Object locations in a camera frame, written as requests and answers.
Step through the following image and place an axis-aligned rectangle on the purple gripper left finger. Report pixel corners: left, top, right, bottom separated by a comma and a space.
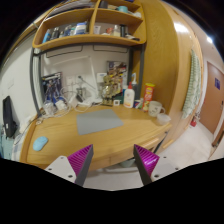
68, 144, 94, 186

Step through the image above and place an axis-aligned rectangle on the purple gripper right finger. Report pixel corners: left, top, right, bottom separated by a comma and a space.
133, 145, 159, 185

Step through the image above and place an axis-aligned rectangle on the light blue computer mouse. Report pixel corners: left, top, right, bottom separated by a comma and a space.
33, 136, 48, 151

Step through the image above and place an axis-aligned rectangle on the grey mouse pad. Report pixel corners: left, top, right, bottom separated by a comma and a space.
77, 109, 123, 135

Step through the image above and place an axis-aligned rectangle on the wooden desk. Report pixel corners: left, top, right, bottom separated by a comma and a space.
20, 106, 171, 170

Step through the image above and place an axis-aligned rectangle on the clear plastic bowl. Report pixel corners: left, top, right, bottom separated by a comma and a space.
157, 113, 171, 125

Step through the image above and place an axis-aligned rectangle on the white mug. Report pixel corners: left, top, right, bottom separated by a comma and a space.
148, 101, 165, 117

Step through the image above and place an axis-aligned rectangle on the red fire extinguisher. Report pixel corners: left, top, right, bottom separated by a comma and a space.
190, 115, 197, 127

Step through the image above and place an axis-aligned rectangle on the white lotion bottle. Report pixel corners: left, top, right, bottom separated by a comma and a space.
123, 83, 135, 108

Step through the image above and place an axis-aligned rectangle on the red chips can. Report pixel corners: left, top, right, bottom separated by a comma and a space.
143, 83, 155, 111

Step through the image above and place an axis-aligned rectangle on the green patterned hanging towel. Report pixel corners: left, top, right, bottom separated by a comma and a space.
182, 50, 201, 119

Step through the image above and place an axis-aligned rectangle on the black bag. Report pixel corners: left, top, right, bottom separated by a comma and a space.
3, 96, 17, 138

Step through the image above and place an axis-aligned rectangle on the blue robot model box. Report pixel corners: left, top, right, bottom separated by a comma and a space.
42, 72, 62, 104

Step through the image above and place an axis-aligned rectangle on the gold robot figure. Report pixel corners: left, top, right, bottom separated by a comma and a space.
101, 74, 122, 106

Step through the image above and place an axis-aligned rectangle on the brown door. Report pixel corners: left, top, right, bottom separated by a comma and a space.
200, 62, 224, 134

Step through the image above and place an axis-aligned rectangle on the tall wooden wardrobe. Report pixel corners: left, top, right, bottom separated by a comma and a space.
141, 0, 203, 152

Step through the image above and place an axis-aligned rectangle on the white cable bundle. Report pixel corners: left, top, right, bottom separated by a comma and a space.
34, 75, 101, 126

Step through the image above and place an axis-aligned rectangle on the wooden wall shelf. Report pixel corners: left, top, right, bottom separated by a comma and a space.
32, 0, 147, 51

